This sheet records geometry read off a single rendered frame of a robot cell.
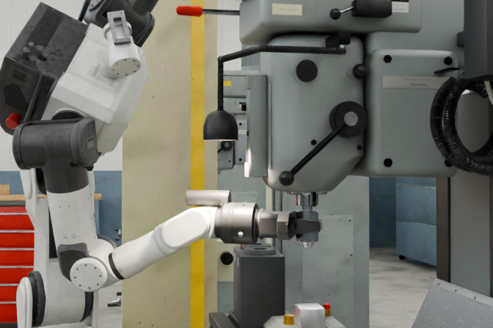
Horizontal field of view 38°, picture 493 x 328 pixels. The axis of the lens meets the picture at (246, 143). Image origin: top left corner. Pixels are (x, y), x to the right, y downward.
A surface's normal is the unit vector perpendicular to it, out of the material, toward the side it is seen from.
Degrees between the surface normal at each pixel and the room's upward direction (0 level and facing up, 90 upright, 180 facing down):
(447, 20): 90
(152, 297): 90
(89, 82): 58
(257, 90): 90
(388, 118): 90
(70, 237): 108
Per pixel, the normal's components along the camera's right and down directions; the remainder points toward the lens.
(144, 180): 0.20, -0.02
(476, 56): -0.98, 0.00
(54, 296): 0.51, -0.18
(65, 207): -0.01, 0.29
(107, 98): 0.43, -0.54
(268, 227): -0.20, -0.02
